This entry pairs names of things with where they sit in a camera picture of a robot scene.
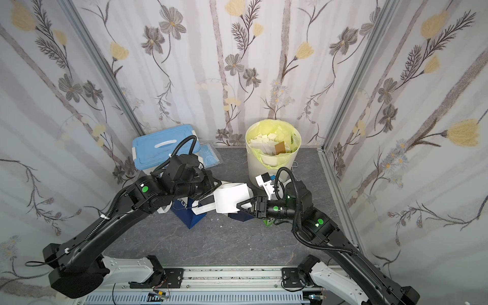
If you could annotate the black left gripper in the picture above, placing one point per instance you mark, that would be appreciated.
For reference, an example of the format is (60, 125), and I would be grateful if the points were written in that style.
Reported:
(208, 185)

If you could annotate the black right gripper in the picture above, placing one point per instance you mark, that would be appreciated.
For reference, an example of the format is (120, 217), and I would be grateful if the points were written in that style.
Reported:
(260, 208)

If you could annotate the white receipt bag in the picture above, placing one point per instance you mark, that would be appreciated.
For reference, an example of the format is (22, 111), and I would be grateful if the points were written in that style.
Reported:
(227, 196)

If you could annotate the green white paper bag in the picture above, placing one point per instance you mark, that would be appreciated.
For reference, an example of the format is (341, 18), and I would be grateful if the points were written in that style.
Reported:
(269, 222)

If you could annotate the navy paper bag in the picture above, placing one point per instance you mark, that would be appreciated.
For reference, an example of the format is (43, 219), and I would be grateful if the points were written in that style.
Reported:
(182, 209)
(201, 208)

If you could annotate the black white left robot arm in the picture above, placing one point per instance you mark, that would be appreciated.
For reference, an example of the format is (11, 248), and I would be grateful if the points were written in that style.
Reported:
(77, 265)

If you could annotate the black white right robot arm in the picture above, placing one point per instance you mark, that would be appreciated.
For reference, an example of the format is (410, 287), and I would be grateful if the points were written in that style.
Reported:
(363, 283)

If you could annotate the clear blue plastic pouch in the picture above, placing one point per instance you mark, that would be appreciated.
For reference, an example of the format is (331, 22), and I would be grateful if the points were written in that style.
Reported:
(208, 155)

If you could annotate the torn paper pieces in bin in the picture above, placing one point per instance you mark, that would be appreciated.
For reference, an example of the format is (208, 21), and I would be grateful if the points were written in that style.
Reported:
(269, 151)

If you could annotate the cream round trash bin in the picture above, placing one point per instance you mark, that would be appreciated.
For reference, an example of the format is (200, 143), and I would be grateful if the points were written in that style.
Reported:
(272, 152)

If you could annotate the blue lidded storage box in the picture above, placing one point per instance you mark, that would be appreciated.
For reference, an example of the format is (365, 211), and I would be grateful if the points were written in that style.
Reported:
(153, 149)

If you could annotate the yellow-green bin liner bag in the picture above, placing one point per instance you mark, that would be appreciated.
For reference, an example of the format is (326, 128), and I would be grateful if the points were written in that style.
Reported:
(280, 131)

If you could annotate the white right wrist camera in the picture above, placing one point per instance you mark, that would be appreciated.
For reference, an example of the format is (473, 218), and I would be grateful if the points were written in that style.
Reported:
(265, 182)

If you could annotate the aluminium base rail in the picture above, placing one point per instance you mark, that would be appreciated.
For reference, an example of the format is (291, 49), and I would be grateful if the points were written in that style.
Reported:
(239, 279)

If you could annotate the white slotted cable duct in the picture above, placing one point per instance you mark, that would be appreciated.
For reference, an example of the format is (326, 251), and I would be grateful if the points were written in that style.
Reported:
(262, 297)

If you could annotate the left aluminium frame post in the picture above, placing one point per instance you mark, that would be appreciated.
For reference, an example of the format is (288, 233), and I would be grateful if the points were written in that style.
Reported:
(99, 60)

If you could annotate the aluminium frame post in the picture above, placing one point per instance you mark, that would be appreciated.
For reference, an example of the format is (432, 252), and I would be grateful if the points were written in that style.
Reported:
(378, 31)
(99, 60)

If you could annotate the right aluminium frame post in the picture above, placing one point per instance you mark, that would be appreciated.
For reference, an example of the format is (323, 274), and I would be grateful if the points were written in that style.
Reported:
(378, 31)

